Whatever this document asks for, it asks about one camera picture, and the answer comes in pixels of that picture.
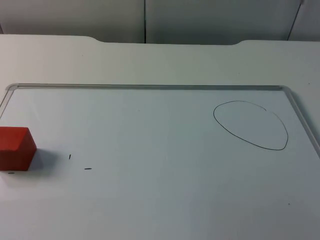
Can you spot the grey-framed whiteboard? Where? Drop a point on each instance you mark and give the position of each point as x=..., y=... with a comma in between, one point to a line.
x=150, y=162

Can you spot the red cube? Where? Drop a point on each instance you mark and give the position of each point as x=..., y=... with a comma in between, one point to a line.
x=15, y=150

